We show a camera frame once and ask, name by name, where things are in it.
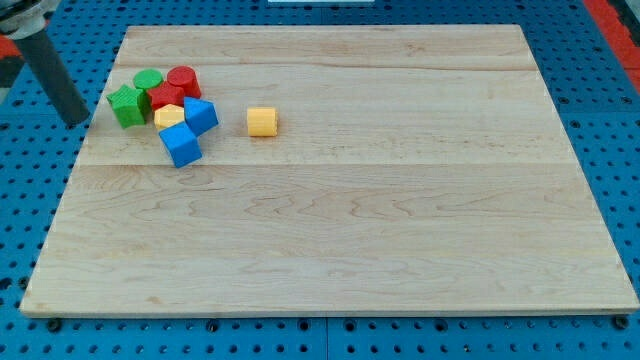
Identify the blue cube block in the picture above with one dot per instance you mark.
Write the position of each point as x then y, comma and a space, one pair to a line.
181, 144

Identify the yellow hexagon block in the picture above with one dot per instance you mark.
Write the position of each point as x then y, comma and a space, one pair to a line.
168, 116

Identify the yellow ridged cylinder block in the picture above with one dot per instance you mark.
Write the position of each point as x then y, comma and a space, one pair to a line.
262, 121

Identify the large wooden board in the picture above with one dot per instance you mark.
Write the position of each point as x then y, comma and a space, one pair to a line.
417, 171

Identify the blue triangular block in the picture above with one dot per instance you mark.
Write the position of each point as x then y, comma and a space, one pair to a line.
200, 115

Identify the red cylinder block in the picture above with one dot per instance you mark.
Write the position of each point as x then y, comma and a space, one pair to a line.
185, 78

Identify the green star block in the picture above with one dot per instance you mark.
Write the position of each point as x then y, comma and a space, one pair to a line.
129, 105

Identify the green cylinder block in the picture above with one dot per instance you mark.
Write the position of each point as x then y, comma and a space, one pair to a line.
147, 79

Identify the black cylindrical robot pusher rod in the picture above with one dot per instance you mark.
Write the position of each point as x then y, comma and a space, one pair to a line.
56, 82

